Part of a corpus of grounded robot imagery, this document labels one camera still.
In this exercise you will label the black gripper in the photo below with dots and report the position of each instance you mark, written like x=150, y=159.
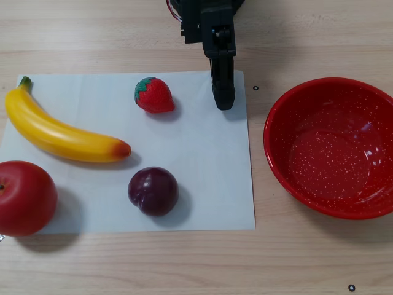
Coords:
x=218, y=46

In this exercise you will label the red plastic strawberry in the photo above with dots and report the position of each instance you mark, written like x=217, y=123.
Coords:
x=156, y=96

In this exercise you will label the yellow plastic banana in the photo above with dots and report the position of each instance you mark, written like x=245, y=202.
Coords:
x=55, y=135

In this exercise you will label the red speckled enamel bowl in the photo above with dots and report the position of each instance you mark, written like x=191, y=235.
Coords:
x=325, y=159

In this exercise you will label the white paper sheet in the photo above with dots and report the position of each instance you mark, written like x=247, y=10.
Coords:
x=196, y=172

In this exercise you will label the dark purple plastic plum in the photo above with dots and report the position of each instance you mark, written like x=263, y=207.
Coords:
x=153, y=192

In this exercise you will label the red plastic apple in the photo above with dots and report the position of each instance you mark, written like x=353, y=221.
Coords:
x=24, y=199

